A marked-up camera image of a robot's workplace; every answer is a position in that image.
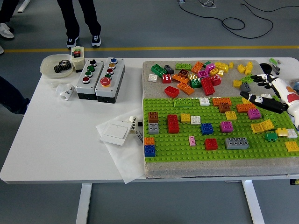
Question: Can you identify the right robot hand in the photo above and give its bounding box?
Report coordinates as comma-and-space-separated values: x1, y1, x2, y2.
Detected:
240, 74, 299, 130

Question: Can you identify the magenta square brick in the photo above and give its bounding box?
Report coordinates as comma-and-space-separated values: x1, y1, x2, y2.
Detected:
219, 120, 234, 133
247, 108, 262, 120

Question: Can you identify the blue square brick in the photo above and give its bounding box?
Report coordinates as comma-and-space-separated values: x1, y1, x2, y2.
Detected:
143, 144, 156, 158
200, 123, 214, 136

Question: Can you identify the black toy tyre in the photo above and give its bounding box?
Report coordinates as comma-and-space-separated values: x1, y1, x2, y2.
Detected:
259, 63, 273, 75

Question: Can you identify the grey square brick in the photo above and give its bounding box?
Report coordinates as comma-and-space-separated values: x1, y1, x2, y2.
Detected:
239, 82, 252, 93
148, 123, 160, 135

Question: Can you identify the yellow curved brick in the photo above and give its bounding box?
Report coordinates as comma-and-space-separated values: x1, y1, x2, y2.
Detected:
275, 127, 289, 137

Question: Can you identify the white small brick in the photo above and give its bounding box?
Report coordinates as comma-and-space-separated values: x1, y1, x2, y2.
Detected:
286, 128, 299, 139

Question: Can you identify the orange long brick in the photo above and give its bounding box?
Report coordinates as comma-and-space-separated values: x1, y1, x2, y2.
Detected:
171, 73, 191, 84
176, 82, 195, 96
191, 61, 205, 74
235, 103, 257, 113
212, 97, 232, 107

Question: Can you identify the yellow arch brick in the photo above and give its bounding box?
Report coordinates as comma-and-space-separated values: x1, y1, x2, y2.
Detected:
214, 62, 230, 72

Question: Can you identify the grey long brick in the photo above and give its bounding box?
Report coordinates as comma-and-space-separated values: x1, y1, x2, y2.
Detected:
224, 137, 249, 150

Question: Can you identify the red long brick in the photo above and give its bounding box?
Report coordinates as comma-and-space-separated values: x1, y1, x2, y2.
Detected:
167, 114, 180, 134
200, 77, 216, 96

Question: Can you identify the dark green square brick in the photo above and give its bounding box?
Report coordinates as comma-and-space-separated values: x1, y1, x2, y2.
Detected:
189, 78, 203, 89

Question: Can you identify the lime green long brick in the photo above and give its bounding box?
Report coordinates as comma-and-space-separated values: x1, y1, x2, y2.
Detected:
173, 98, 193, 108
175, 63, 193, 71

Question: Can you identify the red sloped brick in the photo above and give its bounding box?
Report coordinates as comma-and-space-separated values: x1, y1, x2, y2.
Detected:
164, 85, 181, 98

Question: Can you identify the green studded baseplate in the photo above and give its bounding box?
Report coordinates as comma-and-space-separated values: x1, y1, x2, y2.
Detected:
142, 95, 299, 163

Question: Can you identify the dark green long brick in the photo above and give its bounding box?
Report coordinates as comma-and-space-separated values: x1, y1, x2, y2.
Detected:
150, 64, 168, 78

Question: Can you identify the white table leg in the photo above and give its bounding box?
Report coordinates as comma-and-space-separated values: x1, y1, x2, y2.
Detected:
75, 183, 93, 224
242, 180, 266, 224

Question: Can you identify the grey-brown mat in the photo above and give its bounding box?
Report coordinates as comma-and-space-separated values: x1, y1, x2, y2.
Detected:
141, 60, 299, 180

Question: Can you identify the printed label strip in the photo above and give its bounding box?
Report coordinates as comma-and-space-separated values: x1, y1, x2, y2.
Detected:
134, 121, 144, 147

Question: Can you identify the white printed tube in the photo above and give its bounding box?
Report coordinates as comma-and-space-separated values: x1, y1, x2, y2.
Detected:
128, 115, 138, 135

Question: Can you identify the grey emergency-stop control box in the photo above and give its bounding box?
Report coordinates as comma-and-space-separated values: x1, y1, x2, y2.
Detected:
95, 57, 126, 103

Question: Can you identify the translucent white paper sheet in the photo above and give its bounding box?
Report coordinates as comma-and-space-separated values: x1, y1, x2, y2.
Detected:
95, 108, 147, 185

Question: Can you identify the grey four-button control box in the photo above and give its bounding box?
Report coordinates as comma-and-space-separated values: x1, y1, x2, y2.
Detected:
75, 58, 104, 100

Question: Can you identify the white pipe tee fitting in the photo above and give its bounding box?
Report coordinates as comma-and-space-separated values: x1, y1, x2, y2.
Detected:
55, 83, 75, 101

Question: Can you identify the person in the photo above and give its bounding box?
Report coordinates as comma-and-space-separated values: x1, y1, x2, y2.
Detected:
0, 0, 20, 39
0, 76, 30, 115
57, 0, 102, 49

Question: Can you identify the white shallow bowl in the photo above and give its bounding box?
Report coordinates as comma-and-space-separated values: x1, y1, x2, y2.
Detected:
39, 54, 76, 79

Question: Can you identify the white desk leg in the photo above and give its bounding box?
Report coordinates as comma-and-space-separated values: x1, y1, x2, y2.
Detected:
17, 0, 31, 14

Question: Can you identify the black floor cable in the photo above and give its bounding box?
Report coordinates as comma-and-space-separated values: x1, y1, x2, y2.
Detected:
179, 0, 299, 39

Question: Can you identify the white floor cable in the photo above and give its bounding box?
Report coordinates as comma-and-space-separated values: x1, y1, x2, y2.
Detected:
178, 0, 217, 7

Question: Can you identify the white wall switch panel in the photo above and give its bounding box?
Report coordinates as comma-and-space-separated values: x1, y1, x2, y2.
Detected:
100, 119, 131, 147

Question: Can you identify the cream red-green switch box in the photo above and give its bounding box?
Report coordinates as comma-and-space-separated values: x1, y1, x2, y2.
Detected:
71, 46, 85, 73

